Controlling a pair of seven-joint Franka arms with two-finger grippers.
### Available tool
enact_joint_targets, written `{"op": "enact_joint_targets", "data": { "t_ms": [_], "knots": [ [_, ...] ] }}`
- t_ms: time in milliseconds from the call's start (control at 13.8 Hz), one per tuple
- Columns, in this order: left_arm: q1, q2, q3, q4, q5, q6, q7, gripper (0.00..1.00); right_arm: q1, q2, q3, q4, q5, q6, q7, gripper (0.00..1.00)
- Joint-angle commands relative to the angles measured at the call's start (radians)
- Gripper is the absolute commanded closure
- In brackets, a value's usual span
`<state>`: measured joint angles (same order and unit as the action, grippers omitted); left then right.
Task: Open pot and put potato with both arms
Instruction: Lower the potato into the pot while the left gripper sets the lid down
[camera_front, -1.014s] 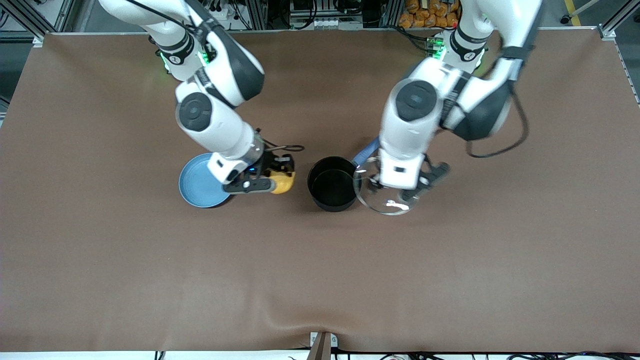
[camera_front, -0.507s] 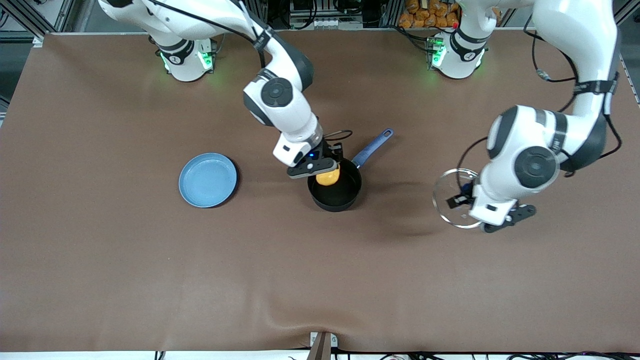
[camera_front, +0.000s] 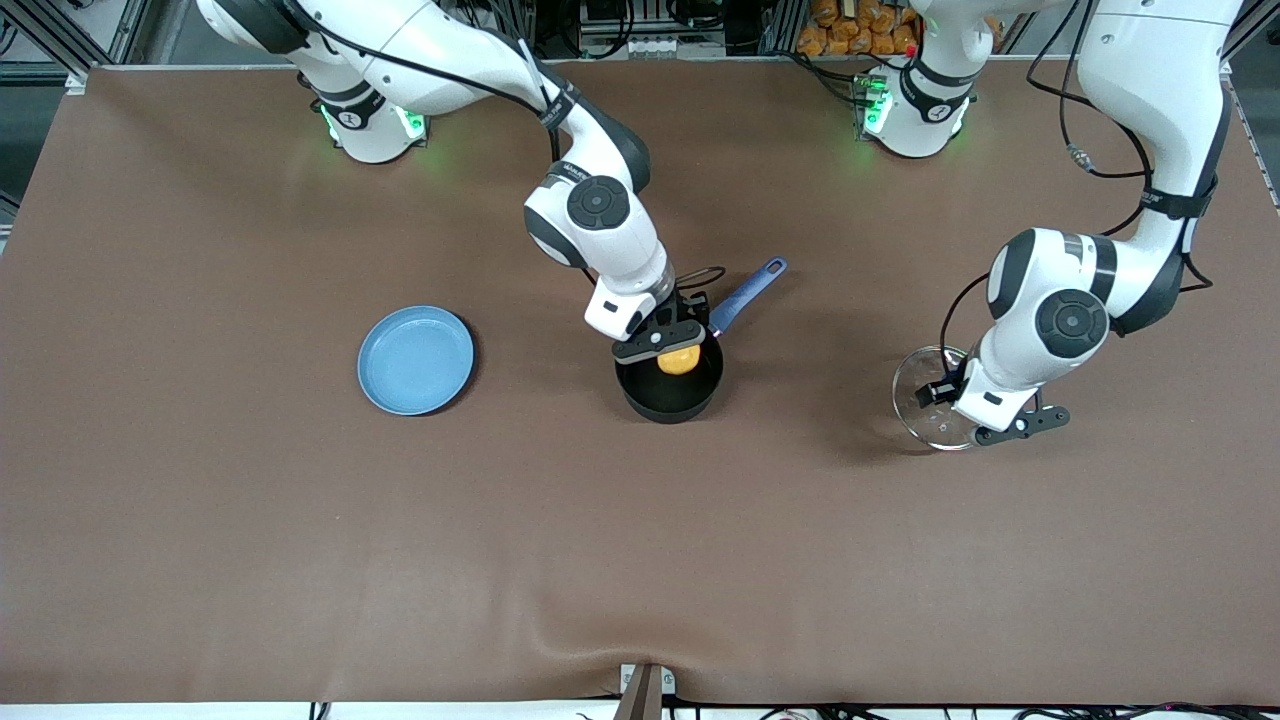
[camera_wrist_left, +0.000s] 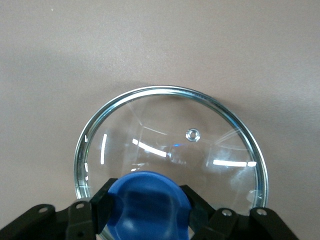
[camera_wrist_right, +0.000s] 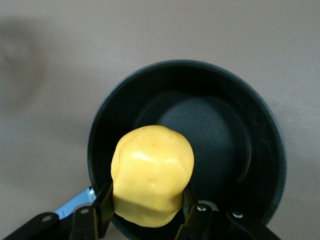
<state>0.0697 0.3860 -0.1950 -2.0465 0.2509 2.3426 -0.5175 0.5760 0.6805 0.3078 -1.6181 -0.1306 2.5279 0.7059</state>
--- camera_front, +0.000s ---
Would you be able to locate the round glass pot lid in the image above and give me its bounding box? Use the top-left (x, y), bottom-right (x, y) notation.
top-left (892, 345), bottom-right (987, 452)

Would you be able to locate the blue round plate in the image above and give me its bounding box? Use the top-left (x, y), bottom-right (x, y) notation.
top-left (357, 305), bottom-right (477, 417)

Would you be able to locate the white power strip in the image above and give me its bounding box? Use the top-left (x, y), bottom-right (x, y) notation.
top-left (578, 33), bottom-right (683, 59)

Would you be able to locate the metal table edge clamp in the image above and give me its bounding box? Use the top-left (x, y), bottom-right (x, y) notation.
top-left (618, 663), bottom-right (677, 720)

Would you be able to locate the pile of orange toy foods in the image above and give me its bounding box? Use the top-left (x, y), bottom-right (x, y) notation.
top-left (796, 0), bottom-right (922, 58)

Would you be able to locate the brown table cloth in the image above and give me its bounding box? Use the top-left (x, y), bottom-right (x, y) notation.
top-left (0, 58), bottom-right (1280, 707)

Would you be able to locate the black pot with blue handle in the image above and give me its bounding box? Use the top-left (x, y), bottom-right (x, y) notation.
top-left (614, 257), bottom-right (789, 426)

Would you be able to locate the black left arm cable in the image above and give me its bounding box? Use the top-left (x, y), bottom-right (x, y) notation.
top-left (1058, 0), bottom-right (1214, 293)

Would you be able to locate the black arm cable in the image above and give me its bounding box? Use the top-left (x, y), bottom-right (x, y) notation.
top-left (1058, 0), bottom-right (1214, 293)
top-left (285, 0), bottom-right (563, 166)

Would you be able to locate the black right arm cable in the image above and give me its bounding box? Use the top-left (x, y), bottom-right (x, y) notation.
top-left (285, 0), bottom-right (563, 166)

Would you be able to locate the black aluminium frame strut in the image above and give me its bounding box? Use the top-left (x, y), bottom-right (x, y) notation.
top-left (0, 0), bottom-right (153, 73)

